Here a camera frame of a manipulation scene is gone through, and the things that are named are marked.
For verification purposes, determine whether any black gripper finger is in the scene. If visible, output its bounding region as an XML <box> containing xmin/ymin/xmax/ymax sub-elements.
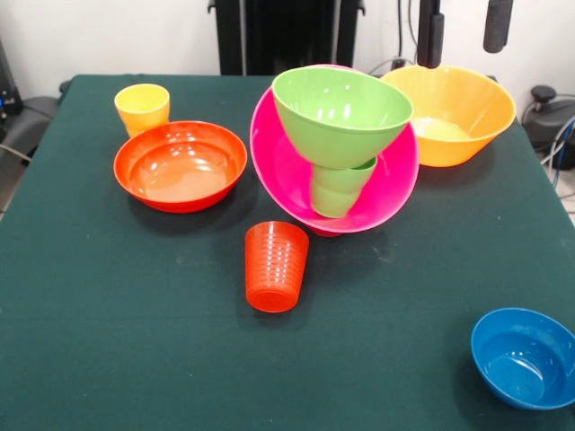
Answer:
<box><xmin>482</xmin><ymin>0</ymin><xmax>515</xmax><ymax>55</ymax></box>
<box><xmin>416</xmin><ymin>0</ymin><xmax>447</xmax><ymax>70</ymax></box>

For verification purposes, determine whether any large orange bowl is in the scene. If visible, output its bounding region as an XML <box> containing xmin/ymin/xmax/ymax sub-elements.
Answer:
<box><xmin>380</xmin><ymin>63</ymin><xmax>518</xmax><ymax>168</ymax></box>

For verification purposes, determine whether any light green bowl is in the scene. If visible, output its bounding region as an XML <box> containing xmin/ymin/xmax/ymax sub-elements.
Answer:
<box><xmin>271</xmin><ymin>66</ymin><xmax>414</xmax><ymax>171</ymax></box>

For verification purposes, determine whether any green cup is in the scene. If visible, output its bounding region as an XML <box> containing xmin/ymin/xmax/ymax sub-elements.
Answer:
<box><xmin>309</xmin><ymin>155</ymin><xmax>378</xmax><ymax>220</ymax></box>

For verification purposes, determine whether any large pink bowl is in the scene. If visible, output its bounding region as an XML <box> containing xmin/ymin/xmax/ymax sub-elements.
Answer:
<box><xmin>250</xmin><ymin>63</ymin><xmax>420</xmax><ymax>237</ymax></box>

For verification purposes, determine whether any orange-red ribbed cup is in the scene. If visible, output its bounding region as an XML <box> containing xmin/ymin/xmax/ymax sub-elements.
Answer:
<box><xmin>244</xmin><ymin>220</ymin><xmax>310</xmax><ymax>314</ymax></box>

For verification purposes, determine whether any small dark blue bowl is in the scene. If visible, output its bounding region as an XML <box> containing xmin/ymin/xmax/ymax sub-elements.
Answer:
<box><xmin>470</xmin><ymin>307</ymin><xmax>575</xmax><ymax>410</ymax></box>

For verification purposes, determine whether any red shallow bowl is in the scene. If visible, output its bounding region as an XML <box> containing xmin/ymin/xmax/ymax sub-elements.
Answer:
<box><xmin>112</xmin><ymin>120</ymin><xmax>249</xmax><ymax>215</ymax></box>

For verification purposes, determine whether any yellow cup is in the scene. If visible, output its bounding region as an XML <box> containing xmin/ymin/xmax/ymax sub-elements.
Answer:
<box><xmin>113</xmin><ymin>83</ymin><xmax>171</xmax><ymax>138</ymax></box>

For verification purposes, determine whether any dark green tablecloth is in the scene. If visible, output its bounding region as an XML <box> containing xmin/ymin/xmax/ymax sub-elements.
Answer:
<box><xmin>0</xmin><ymin>74</ymin><xmax>575</xmax><ymax>431</ymax></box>

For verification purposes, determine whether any black equipment box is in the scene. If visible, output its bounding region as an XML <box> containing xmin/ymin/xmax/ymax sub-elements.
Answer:
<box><xmin>0</xmin><ymin>38</ymin><xmax>23</xmax><ymax>131</ymax></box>

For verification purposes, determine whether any black wall cable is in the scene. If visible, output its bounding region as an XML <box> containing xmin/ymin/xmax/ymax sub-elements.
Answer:
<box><xmin>396</xmin><ymin>0</ymin><xmax>420</xmax><ymax>67</ymax></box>

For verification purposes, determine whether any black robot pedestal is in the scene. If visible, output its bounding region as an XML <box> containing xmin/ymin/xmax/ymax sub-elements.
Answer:
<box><xmin>208</xmin><ymin>0</ymin><xmax>367</xmax><ymax>76</ymax></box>

